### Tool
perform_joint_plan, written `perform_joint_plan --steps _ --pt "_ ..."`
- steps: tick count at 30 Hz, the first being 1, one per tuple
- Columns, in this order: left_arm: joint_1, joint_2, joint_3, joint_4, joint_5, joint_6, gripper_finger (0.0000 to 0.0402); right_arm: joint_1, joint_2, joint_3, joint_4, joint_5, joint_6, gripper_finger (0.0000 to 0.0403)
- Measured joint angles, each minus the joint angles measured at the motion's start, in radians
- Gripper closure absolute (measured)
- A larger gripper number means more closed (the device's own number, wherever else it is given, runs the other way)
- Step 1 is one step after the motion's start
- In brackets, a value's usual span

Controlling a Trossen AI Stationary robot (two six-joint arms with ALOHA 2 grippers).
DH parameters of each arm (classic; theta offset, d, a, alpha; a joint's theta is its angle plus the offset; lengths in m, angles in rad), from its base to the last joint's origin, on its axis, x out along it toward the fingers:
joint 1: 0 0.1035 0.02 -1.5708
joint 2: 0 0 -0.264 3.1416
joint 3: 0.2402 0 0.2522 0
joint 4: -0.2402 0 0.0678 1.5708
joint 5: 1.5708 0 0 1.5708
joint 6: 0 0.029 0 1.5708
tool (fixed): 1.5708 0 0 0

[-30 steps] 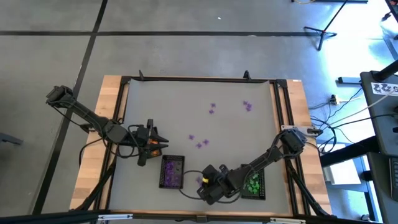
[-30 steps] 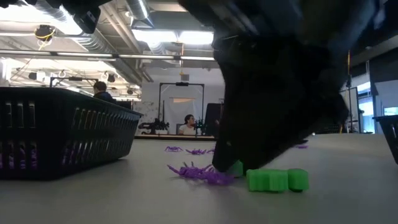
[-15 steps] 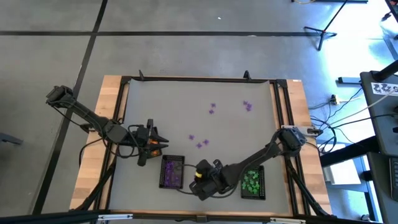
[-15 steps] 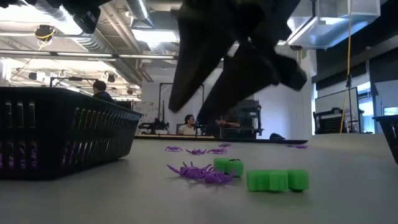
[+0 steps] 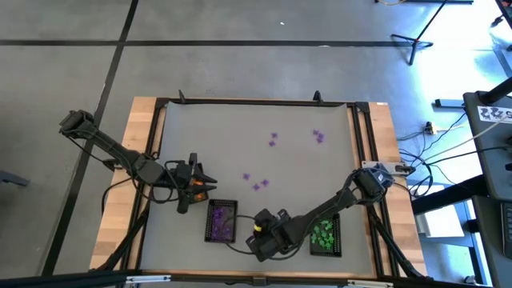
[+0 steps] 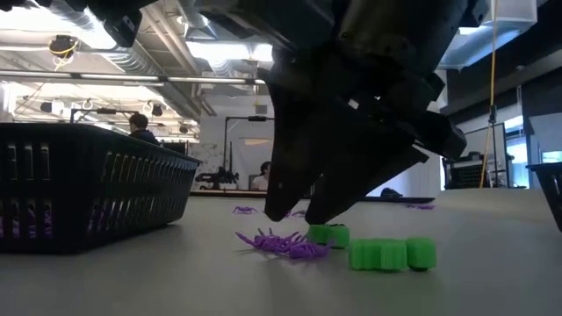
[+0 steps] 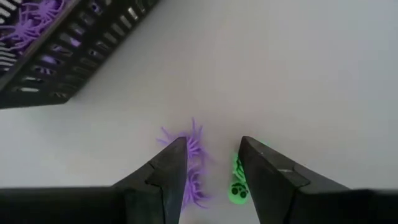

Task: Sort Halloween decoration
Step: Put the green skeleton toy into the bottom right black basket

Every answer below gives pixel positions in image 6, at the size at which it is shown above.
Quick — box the black table frame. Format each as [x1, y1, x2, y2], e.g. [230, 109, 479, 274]
[188, 188, 436, 205]

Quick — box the silver round ventilation duct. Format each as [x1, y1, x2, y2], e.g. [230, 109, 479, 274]
[34, 0, 219, 118]

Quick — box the black partition panel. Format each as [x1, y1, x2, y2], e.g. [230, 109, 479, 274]
[162, 140, 189, 157]

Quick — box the black rig frame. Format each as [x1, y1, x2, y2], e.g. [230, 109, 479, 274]
[222, 115, 276, 192]

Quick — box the black ceiling device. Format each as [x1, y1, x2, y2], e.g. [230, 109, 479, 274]
[47, 33, 80, 59]

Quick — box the green skeleton figure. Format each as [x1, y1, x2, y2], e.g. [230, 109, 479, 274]
[306, 223, 351, 250]
[349, 236, 438, 272]

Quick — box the black tripod stand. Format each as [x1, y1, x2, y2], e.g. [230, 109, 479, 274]
[486, 104, 500, 189]

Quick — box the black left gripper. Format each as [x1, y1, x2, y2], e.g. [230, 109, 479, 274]
[75, 0, 160, 48]

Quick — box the white board panel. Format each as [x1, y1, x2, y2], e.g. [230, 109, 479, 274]
[465, 122, 508, 162]

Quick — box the person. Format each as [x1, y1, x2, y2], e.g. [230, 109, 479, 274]
[128, 112, 162, 147]
[252, 161, 273, 192]

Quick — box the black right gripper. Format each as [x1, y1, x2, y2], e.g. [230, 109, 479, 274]
[257, 25, 467, 226]

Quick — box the long white light bar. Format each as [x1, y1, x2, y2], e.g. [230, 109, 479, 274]
[0, 68, 269, 87]

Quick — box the black plastic basket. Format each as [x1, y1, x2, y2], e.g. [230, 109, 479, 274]
[525, 162, 562, 233]
[0, 122, 203, 255]

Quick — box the black crate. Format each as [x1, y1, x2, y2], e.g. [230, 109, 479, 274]
[441, 151, 486, 190]

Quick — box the white curtain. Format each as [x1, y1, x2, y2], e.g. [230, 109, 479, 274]
[231, 136, 273, 190]

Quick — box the yellow hanging cable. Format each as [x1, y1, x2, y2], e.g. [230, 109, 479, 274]
[478, 0, 500, 189]

